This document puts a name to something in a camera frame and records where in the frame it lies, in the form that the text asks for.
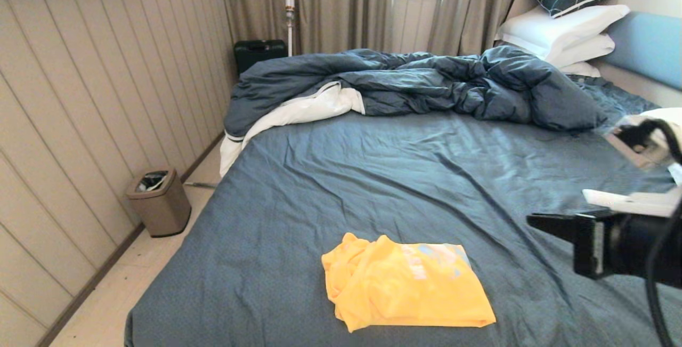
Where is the yellow t-shirt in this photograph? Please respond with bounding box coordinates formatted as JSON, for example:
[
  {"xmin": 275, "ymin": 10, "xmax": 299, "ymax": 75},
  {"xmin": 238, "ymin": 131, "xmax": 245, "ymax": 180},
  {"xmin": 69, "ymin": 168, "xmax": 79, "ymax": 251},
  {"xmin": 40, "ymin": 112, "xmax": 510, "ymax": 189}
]
[{"xmin": 321, "ymin": 232, "xmax": 497, "ymax": 333}]

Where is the white remote control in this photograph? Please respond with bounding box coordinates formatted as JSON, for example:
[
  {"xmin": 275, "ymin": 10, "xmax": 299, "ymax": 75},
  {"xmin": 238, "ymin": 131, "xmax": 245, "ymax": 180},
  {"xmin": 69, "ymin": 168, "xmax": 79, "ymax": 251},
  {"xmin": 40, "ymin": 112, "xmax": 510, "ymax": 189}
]
[{"xmin": 582, "ymin": 189, "xmax": 629, "ymax": 209}]

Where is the small white pillow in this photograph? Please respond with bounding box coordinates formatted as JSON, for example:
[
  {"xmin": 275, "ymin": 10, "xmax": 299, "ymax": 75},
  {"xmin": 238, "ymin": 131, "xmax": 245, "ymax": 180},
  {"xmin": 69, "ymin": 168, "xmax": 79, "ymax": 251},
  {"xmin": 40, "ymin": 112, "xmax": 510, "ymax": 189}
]
[{"xmin": 557, "ymin": 62, "xmax": 602, "ymax": 78}]

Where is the beige bed headboard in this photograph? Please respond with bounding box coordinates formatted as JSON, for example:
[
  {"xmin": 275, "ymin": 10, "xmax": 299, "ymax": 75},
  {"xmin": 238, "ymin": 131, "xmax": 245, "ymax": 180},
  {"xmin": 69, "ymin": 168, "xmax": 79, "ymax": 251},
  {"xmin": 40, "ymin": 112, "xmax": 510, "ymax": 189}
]
[{"xmin": 504, "ymin": 0, "xmax": 682, "ymax": 109}]

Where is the medium white pillow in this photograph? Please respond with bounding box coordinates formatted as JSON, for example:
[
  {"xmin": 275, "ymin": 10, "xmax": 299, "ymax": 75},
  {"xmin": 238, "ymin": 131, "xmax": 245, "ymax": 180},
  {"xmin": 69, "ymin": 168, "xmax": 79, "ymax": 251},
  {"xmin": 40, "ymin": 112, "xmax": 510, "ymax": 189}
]
[{"xmin": 543, "ymin": 34, "xmax": 616, "ymax": 69}]

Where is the crumpled dark blue duvet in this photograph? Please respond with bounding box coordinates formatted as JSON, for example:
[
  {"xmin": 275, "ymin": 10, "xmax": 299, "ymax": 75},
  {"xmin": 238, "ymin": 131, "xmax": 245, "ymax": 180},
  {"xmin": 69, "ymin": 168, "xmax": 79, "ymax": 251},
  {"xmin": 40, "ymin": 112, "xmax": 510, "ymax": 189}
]
[{"xmin": 223, "ymin": 46, "xmax": 607, "ymax": 140}]

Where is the large white pillow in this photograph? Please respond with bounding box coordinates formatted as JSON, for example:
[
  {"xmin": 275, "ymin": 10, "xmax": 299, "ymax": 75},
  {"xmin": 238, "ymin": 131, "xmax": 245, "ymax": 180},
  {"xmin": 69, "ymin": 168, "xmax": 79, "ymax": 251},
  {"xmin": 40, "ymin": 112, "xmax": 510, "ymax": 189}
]
[{"xmin": 494, "ymin": 5, "xmax": 631, "ymax": 62}]

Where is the blue headboard pad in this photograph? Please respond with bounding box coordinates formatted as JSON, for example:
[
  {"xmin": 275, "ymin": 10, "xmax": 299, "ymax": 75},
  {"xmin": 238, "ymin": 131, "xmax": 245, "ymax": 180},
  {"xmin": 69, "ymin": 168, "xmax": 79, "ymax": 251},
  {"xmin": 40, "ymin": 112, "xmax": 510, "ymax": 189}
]
[{"xmin": 602, "ymin": 12, "xmax": 682, "ymax": 92}]

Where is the dark blue bed sheet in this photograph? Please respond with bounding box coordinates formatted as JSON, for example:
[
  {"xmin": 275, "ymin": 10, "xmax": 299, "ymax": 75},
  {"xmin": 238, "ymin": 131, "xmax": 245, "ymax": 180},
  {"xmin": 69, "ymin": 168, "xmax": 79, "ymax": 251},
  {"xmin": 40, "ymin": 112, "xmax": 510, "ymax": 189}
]
[{"xmin": 124, "ymin": 73, "xmax": 682, "ymax": 347}]

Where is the narrow beige curtain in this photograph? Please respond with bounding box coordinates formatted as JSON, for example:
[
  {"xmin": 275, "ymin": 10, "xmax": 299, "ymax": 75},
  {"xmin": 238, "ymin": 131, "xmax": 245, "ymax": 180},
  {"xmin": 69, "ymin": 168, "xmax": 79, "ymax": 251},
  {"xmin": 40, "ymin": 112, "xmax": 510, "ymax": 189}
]
[{"xmin": 427, "ymin": 0, "xmax": 563, "ymax": 58}]

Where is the white duvet lining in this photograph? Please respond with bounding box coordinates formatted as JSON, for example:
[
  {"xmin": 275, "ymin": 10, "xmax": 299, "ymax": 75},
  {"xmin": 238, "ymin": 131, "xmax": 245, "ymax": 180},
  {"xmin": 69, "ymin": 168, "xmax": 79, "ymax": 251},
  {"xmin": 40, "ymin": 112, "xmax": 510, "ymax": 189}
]
[{"xmin": 219, "ymin": 82, "xmax": 366, "ymax": 177}]

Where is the wide beige curtain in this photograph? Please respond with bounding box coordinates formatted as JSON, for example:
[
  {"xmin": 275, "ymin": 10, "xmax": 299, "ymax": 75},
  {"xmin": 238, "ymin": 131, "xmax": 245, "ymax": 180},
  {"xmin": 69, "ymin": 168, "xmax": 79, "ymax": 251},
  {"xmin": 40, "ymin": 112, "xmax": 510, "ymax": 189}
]
[{"xmin": 217, "ymin": 0, "xmax": 395, "ymax": 55}]

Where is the black suitcase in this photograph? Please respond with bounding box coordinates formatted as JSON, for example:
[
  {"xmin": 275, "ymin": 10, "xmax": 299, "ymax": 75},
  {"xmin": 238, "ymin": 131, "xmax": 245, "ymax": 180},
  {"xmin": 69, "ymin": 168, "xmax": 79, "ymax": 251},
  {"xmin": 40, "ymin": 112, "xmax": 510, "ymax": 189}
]
[{"xmin": 233, "ymin": 40, "xmax": 288, "ymax": 76}]

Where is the white stick vacuum cleaner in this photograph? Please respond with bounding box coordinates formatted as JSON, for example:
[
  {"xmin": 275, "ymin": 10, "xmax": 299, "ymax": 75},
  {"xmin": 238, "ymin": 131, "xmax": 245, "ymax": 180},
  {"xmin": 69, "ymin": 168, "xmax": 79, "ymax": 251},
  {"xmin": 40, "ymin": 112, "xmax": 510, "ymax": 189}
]
[{"xmin": 284, "ymin": 0, "xmax": 296, "ymax": 58}]

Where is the beige trash bin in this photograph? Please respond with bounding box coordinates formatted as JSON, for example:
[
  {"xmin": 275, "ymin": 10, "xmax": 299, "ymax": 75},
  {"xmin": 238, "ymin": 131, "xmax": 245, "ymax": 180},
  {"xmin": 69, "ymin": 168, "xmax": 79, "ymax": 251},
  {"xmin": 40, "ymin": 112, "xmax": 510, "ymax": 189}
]
[{"xmin": 125, "ymin": 167, "xmax": 192, "ymax": 238}]

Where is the dark trash bag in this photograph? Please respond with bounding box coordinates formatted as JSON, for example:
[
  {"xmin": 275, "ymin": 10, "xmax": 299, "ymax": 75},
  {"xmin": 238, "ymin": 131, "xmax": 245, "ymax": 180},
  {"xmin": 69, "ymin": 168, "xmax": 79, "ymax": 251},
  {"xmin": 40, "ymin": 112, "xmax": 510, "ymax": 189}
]
[{"xmin": 137, "ymin": 173, "xmax": 169, "ymax": 193}]

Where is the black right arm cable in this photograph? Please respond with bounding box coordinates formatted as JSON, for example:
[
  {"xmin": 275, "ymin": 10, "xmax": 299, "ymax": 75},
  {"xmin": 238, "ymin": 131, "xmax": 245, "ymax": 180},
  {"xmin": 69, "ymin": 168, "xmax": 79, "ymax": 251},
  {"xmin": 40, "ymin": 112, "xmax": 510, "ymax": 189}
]
[{"xmin": 618, "ymin": 119, "xmax": 682, "ymax": 347}]

